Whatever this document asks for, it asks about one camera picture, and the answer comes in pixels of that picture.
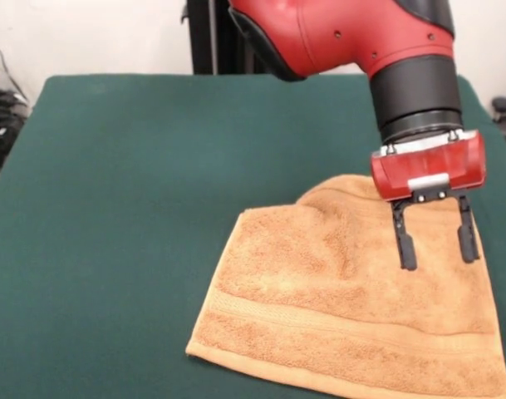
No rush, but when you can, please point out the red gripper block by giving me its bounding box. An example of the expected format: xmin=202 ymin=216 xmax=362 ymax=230
xmin=369 ymin=129 xmax=487 ymax=272

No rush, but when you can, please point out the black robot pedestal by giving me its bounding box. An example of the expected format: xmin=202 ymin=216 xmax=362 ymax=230
xmin=185 ymin=0 xmax=278 ymax=76

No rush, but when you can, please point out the orange terry towel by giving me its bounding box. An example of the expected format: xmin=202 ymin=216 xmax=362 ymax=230
xmin=184 ymin=174 xmax=506 ymax=399

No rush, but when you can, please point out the dark green table cloth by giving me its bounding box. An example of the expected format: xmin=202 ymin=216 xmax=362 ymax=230
xmin=0 ymin=73 xmax=506 ymax=399

